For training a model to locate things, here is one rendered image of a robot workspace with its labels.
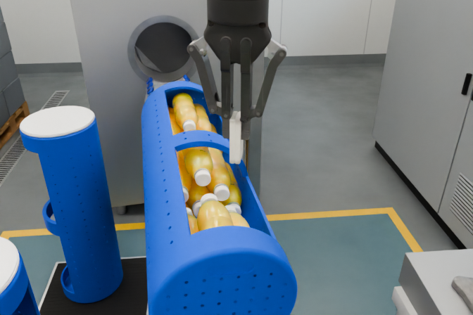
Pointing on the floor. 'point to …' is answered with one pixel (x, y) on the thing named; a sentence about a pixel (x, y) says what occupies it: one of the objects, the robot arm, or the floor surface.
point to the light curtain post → (253, 150)
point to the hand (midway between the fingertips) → (236, 138)
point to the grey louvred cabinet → (431, 95)
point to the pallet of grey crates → (9, 89)
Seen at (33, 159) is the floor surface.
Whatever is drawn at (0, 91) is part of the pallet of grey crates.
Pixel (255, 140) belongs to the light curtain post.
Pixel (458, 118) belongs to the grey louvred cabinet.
